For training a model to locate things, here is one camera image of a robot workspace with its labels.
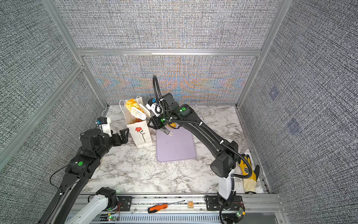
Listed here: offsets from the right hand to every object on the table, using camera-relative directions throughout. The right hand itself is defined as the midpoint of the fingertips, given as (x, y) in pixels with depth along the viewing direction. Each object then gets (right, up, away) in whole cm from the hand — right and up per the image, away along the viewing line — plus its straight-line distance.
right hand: (150, 120), depth 72 cm
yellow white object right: (+55, -36, +6) cm, 65 cm away
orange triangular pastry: (-15, 0, +30) cm, 34 cm away
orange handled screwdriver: (+3, -45, -2) cm, 45 cm away
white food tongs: (-3, +3, -2) cm, 5 cm away
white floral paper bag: (-8, -7, +10) cm, 15 cm away
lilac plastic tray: (+15, -17, +22) cm, 32 cm away
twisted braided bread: (-9, +9, -1) cm, 12 cm away
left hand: (-14, -4, -1) cm, 14 cm away
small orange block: (+21, -44, +1) cm, 49 cm away
